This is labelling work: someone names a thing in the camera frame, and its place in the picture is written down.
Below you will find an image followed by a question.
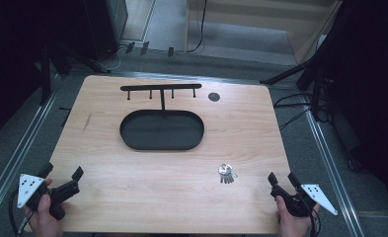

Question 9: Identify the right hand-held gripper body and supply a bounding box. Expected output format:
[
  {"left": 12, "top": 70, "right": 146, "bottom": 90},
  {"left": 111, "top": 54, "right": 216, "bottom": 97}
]
[{"left": 270, "top": 183, "right": 340, "bottom": 218}]

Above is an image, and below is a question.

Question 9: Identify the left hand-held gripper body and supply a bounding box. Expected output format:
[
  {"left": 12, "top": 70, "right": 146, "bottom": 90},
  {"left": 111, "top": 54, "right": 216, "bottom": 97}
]
[{"left": 16, "top": 173, "right": 81, "bottom": 221}]

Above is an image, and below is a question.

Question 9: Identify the silver key bunch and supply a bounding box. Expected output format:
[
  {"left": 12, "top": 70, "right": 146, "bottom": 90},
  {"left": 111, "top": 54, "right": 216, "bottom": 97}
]
[{"left": 217, "top": 163, "right": 239, "bottom": 185}]

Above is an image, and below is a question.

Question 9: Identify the black key rack with tray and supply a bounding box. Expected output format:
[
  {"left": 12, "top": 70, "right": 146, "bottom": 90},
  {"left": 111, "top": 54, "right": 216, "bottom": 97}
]
[{"left": 118, "top": 83, "right": 205, "bottom": 152}]

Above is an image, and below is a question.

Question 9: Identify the person's left hand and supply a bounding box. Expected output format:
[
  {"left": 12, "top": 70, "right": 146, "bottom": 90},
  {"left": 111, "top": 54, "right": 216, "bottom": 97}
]
[{"left": 23, "top": 178, "right": 69, "bottom": 237}]

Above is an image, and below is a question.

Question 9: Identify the person's right hand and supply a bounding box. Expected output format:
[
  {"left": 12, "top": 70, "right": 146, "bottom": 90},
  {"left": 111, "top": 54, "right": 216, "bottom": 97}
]
[{"left": 274, "top": 195, "right": 322, "bottom": 237}]

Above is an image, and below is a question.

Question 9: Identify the black metal stand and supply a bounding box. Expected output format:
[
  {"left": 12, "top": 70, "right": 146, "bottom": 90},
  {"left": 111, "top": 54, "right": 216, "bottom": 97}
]
[
  {"left": 39, "top": 39, "right": 112, "bottom": 107},
  {"left": 260, "top": 55, "right": 331, "bottom": 122}
]

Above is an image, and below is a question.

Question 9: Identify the dark cabinet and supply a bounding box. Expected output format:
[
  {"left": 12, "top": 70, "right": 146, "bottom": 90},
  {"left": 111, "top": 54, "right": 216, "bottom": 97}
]
[{"left": 82, "top": 0, "right": 129, "bottom": 62}]

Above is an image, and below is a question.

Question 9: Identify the black floor cable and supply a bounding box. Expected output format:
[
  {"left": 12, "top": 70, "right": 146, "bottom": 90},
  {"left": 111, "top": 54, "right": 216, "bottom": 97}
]
[
  {"left": 272, "top": 92, "right": 314, "bottom": 109},
  {"left": 278, "top": 108, "right": 314, "bottom": 131}
]

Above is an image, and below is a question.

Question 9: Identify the white cable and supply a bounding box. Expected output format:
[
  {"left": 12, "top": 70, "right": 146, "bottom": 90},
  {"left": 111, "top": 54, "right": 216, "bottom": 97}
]
[{"left": 106, "top": 45, "right": 127, "bottom": 72}]

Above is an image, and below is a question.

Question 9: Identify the black hanging cable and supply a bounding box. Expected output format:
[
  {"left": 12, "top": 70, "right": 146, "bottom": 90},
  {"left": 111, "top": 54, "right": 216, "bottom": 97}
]
[{"left": 185, "top": 0, "right": 209, "bottom": 54}]

